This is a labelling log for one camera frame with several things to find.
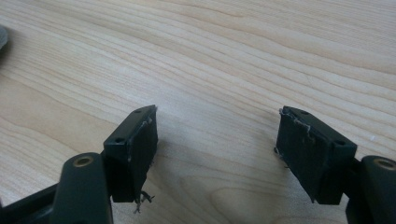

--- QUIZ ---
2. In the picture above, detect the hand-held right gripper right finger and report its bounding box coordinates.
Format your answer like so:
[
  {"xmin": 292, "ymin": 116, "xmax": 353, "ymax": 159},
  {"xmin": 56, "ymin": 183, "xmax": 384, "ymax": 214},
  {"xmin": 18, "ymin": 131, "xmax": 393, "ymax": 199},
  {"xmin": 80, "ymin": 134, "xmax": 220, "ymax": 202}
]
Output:
[{"xmin": 274, "ymin": 105, "xmax": 359, "ymax": 205}]

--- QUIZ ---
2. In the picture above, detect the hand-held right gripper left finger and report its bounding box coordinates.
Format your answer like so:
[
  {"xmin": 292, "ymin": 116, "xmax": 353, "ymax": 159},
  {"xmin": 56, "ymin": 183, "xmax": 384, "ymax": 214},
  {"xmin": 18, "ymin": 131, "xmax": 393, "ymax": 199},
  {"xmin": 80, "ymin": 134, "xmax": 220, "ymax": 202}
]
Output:
[{"xmin": 103, "ymin": 104, "xmax": 159, "ymax": 215}]

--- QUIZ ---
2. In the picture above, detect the grey round object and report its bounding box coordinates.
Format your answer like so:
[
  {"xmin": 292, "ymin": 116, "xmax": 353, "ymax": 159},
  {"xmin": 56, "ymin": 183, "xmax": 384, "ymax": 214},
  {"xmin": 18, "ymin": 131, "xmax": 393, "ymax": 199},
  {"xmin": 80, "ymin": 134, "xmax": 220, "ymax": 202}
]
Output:
[{"xmin": 0, "ymin": 25, "xmax": 9, "ymax": 50}]

